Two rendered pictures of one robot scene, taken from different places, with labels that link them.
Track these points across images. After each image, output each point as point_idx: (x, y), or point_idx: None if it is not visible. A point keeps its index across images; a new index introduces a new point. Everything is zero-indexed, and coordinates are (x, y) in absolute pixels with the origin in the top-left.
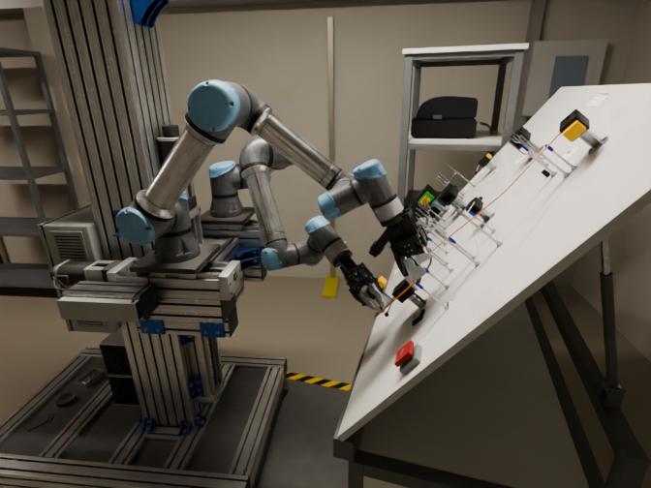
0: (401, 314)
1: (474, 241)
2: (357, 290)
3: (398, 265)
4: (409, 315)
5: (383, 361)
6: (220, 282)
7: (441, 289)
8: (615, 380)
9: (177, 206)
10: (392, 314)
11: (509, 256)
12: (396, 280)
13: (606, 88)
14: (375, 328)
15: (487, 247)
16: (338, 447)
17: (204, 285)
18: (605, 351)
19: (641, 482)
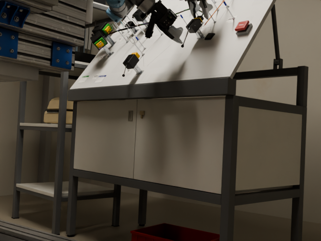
0: (178, 54)
1: (201, 13)
2: (166, 29)
3: (204, 0)
4: (192, 46)
5: (208, 56)
6: (88, 3)
7: (208, 26)
8: (279, 55)
9: None
10: (163, 64)
11: None
12: (116, 75)
13: None
14: (151, 79)
15: (222, 4)
16: (230, 84)
17: (76, 2)
18: (275, 42)
19: (307, 78)
